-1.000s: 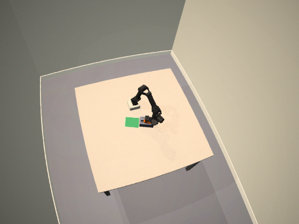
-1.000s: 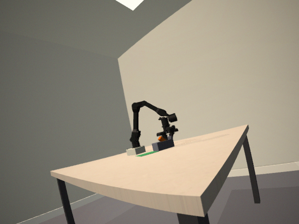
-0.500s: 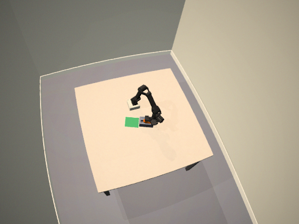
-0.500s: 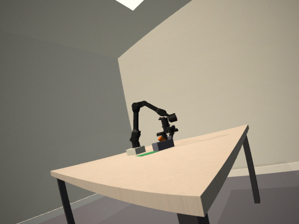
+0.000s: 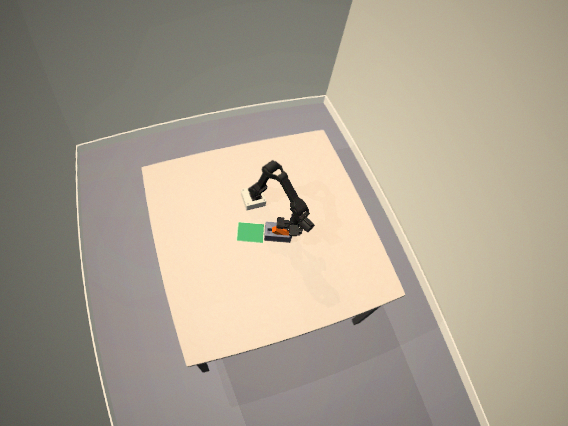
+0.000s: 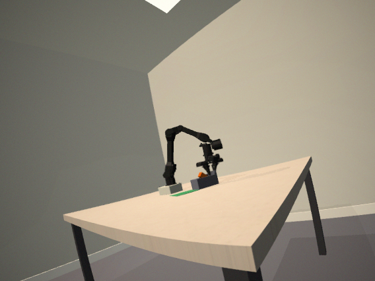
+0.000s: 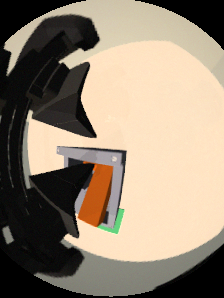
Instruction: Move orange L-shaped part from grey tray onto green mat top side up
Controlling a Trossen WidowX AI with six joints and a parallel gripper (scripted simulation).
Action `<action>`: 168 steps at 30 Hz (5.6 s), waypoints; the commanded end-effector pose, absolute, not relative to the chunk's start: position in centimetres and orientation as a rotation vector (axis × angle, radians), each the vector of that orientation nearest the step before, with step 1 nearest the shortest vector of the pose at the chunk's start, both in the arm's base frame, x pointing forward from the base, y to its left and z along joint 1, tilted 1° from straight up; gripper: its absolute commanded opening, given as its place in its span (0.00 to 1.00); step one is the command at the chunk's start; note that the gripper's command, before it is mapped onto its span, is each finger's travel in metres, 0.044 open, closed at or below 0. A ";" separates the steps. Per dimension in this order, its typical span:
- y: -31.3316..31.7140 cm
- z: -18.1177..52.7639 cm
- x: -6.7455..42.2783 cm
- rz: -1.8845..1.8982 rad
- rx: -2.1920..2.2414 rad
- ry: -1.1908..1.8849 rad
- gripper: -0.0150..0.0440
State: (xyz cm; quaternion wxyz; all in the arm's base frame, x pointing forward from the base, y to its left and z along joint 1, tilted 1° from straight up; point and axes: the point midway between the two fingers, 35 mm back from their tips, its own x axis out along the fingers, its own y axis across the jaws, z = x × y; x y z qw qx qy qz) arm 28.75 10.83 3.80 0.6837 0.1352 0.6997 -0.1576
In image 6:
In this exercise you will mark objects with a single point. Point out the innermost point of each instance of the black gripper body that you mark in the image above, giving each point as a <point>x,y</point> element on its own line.
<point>205,163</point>

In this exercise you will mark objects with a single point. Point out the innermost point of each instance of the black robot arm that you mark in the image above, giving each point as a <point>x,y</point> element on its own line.
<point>170,135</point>

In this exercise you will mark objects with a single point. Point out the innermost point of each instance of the orange l-shaped part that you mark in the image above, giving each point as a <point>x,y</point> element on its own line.
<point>201,174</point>

